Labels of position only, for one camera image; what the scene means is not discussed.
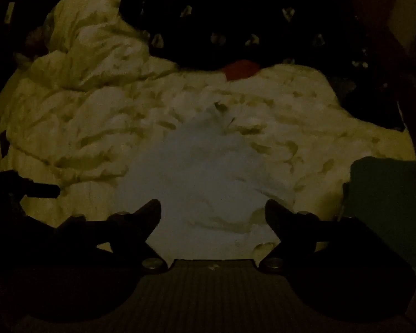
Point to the red cloth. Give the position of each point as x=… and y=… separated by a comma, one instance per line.
x=242, y=69

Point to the green cloth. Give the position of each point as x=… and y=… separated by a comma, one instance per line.
x=388, y=208

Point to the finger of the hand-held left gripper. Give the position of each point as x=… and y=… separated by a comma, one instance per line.
x=43, y=190

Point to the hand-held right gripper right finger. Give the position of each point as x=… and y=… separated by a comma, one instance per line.
x=273, y=215

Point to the black heart print cloth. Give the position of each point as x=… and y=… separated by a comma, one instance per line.
x=249, y=17

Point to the white garment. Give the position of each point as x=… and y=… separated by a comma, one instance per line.
x=201, y=180

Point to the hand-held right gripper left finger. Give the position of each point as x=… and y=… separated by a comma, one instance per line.
x=153, y=215

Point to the cream leaf print blanket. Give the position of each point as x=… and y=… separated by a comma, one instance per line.
x=90, y=111

